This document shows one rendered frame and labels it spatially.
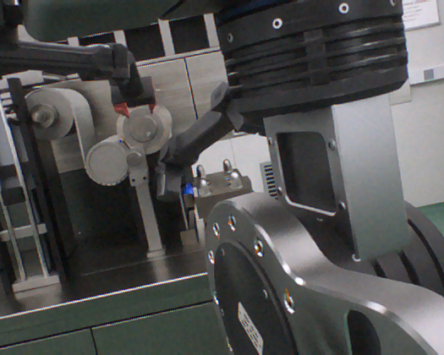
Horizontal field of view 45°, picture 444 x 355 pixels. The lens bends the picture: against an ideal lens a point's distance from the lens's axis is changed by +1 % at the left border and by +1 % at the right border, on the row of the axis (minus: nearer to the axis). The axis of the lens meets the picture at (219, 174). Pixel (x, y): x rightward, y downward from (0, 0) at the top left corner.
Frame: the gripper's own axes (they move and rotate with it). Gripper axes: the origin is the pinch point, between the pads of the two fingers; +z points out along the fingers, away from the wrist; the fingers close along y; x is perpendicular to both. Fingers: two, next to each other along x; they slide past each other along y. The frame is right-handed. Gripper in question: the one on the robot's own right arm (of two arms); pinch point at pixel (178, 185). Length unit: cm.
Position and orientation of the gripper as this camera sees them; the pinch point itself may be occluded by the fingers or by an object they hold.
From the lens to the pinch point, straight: 153.5
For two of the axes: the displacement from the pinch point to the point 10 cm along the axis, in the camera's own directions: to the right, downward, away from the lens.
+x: -2.0, -9.1, 3.6
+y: 9.8, -2.1, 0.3
